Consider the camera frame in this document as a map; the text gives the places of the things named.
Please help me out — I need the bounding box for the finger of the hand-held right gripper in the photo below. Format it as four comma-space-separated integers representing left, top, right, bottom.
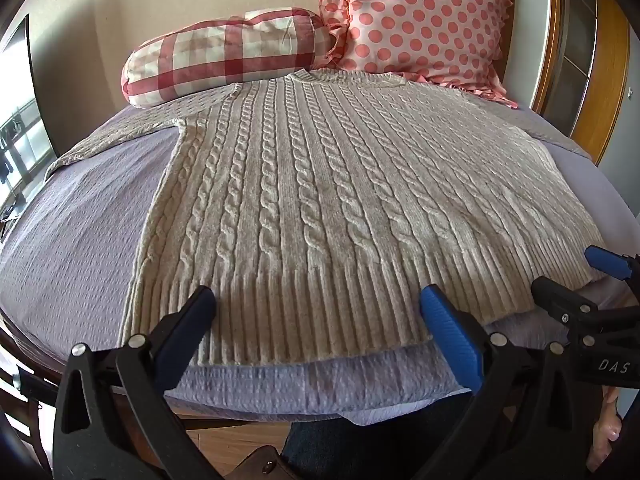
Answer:
584, 244, 640, 282
531, 277, 601, 334

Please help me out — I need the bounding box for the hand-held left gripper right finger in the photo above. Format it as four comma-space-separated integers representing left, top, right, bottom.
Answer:
414, 283, 602, 480

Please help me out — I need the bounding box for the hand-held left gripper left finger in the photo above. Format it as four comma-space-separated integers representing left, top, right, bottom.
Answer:
52, 285, 218, 480

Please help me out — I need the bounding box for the beige cable knit sweater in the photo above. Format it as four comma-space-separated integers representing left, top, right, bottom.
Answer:
44, 69, 610, 369

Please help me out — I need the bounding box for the person's right hand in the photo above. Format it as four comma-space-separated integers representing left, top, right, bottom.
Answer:
592, 389, 624, 462

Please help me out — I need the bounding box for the person's jeans leg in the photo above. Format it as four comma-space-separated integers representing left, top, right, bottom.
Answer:
279, 396, 475, 480

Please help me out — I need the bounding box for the lavender bed sheet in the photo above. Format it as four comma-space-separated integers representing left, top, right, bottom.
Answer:
0, 95, 640, 427

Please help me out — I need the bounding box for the brown leather object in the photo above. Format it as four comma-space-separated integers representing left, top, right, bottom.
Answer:
231, 444, 297, 480

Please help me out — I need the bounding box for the red checked bolster pillow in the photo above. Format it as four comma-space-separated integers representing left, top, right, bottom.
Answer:
121, 7, 342, 109

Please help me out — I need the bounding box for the dark framed window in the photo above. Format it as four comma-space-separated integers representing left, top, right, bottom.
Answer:
0, 14, 57, 226

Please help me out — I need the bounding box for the pink polka dot pillow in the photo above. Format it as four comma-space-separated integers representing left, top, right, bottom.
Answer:
319, 0, 519, 110

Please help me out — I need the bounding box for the dark wooden bed frame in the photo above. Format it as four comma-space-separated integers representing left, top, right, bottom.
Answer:
0, 310, 68, 466

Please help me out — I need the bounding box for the wooden door frame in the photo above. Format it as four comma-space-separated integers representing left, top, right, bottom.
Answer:
529, 0, 632, 166

